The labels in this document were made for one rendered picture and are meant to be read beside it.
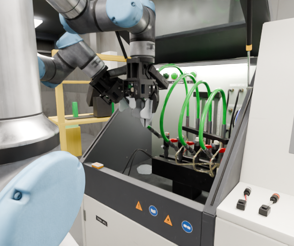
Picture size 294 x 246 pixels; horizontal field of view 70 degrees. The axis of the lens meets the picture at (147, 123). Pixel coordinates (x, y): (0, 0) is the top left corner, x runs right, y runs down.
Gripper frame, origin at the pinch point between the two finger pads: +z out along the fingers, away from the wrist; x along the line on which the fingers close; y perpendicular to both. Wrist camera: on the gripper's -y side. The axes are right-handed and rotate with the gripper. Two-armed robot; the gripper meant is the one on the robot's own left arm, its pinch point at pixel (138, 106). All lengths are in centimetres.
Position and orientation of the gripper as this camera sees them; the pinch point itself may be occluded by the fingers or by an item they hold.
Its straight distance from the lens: 83.5
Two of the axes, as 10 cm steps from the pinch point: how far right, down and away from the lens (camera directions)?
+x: 6.0, -0.8, -8.0
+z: 6.4, 6.5, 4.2
